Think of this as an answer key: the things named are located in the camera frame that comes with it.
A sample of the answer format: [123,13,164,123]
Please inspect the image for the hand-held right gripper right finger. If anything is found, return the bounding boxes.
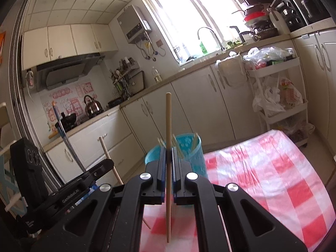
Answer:
[172,147,308,252]

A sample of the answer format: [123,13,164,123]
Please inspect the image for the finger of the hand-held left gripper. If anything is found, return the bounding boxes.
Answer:
[84,159,115,184]

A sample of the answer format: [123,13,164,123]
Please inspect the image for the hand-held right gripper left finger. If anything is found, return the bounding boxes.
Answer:
[30,147,167,252]

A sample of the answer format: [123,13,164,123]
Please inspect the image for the long wooden chopstick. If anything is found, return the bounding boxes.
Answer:
[99,136,152,229]
[165,93,173,243]

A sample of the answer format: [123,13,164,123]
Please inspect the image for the teal plastic basket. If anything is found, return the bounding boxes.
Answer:
[145,133,208,208]

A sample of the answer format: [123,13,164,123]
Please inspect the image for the set of wooden chopsticks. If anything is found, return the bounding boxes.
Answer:
[157,133,199,160]

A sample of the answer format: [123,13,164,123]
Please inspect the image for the cream stove counter cabinets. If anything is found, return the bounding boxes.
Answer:
[43,108,148,185]

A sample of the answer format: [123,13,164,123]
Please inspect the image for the metal mop pole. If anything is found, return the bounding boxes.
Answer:
[52,101,88,173]

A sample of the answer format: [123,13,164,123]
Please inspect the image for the black wok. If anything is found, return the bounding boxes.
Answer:
[55,112,79,132]

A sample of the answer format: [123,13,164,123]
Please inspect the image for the steel kettle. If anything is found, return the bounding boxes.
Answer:
[83,95,104,118]

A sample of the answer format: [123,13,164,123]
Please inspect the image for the cream sink counter cabinets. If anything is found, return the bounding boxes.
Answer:
[119,41,298,149]

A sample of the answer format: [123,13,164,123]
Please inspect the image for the red checked tablecloth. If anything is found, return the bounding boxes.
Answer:
[139,130,336,252]

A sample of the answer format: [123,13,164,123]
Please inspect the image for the clear plastic bottle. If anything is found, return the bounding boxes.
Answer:
[152,67,163,83]

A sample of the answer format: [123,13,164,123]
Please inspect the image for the steel range hood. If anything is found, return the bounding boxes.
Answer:
[35,53,106,93]

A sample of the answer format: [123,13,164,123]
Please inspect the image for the white hanging bag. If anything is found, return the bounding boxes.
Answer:
[215,54,249,89]

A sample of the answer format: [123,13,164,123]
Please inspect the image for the white plastic bag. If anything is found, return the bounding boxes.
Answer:
[252,77,304,112]

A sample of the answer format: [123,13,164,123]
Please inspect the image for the chrome sink faucet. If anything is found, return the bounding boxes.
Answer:
[197,27,226,52]

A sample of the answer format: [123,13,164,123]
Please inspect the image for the white trolley cart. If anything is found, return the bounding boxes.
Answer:
[243,56,309,147]

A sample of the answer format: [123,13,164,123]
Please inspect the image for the clear plastic bag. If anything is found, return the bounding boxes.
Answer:
[243,46,298,70]

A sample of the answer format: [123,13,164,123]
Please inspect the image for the black electric kettle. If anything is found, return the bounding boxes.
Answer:
[230,26,254,43]

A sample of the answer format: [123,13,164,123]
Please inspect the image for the kitchen window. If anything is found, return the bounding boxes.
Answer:
[140,0,252,64]

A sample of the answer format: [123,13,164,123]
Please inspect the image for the stack of pots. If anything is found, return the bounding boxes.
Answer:
[232,4,279,42]

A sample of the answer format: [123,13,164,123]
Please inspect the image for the cream cabinets with drawers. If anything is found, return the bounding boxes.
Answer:
[292,18,336,149]

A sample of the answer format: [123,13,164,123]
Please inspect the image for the white thermos jug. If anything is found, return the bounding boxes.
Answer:
[269,8,291,35]

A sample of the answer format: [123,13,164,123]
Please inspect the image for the pink wall stickers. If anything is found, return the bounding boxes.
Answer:
[41,83,97,123]

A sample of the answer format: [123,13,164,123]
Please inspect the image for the wall utensil rack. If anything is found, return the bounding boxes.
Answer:
[110,58,145,98]

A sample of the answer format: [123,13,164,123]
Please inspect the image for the cream wall cabinets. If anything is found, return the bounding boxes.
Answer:
[21,24,119,71]

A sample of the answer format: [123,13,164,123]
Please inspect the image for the orange wall poster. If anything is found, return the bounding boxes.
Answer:
[0,31,6,64]

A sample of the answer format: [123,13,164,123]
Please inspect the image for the grey wall water heater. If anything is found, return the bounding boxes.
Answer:
[117,4,152,45]

